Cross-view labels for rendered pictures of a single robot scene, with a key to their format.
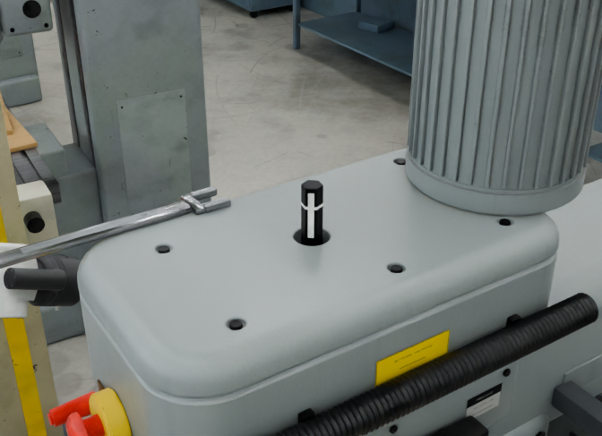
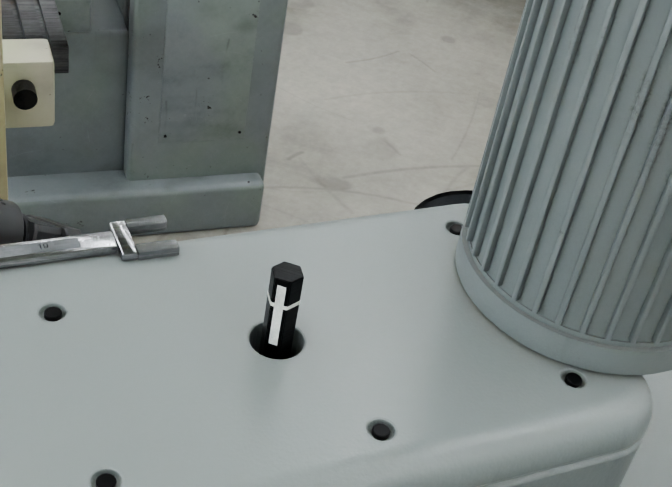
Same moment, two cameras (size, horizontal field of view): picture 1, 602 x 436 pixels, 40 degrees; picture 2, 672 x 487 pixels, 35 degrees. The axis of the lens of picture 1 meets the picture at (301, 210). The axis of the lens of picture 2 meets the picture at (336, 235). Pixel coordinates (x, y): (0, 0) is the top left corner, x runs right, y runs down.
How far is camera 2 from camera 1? 0.21 m
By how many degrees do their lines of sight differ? 8
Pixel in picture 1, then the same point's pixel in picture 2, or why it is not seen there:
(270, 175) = (365, 80)
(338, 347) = not seen: outside the picture
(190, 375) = not seen: outside the picture
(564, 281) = (655, 453)
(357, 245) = (338, 373)
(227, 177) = (308, 70)
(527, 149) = (630, 289)
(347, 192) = (357, 269)
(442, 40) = (539, 94)
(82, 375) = not seen: hidden behind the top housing
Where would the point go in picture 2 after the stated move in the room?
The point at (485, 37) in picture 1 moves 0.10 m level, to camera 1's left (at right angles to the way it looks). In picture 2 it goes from (603, 113) to (437, 76)
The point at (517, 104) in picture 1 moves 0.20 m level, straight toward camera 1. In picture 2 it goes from (630, 221) to (538, 424)
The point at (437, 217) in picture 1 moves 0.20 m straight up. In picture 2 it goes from (475, 346) to (554, 95)
